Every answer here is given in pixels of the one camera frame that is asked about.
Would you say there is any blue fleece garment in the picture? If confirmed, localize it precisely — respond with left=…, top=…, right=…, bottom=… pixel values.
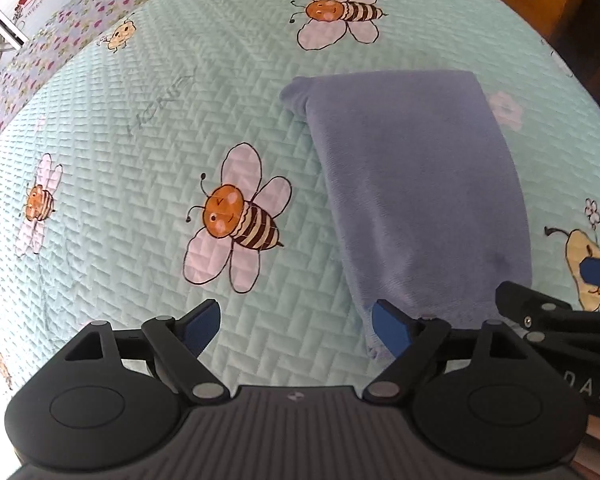
left=279, top=68, right=534, bottom=361

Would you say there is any mint green quilted bee bedspread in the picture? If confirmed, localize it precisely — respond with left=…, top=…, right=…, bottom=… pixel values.
left=0, top=0, right=600, bottom=401

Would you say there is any floral heart-pattern bed sheet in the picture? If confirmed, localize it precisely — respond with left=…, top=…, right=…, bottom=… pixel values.
left=0, top=0, right=149, bottom=134

